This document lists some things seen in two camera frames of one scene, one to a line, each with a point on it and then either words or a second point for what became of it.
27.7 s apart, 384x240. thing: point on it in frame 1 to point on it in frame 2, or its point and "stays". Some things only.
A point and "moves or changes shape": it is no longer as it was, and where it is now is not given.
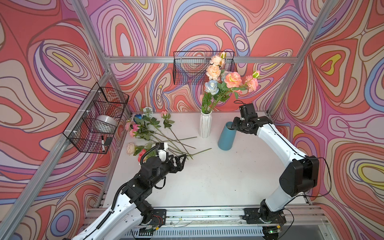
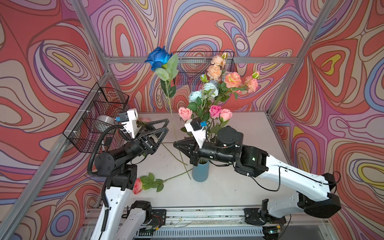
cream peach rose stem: (213, 70) stays
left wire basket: (91, 128) stays
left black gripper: (179, 167) to (141, 146)
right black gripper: (235, 121) to (190, 144)
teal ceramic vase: (227, 136) moves or changes shape
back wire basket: (190, 67) stays
